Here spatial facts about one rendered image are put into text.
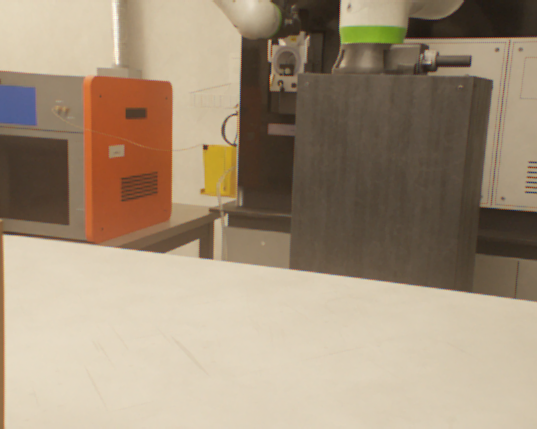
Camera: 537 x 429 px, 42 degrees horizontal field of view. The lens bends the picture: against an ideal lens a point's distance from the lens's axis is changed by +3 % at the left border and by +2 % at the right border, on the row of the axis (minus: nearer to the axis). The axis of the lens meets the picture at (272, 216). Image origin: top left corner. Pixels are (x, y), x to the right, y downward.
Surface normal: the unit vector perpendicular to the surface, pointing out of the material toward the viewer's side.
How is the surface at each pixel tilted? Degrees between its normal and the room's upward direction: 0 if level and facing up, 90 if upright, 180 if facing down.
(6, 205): 90
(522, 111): 90
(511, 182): 90
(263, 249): 90
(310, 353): 0
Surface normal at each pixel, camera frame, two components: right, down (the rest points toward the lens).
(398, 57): -0.40, -0.01
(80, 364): 0.04, -0.98
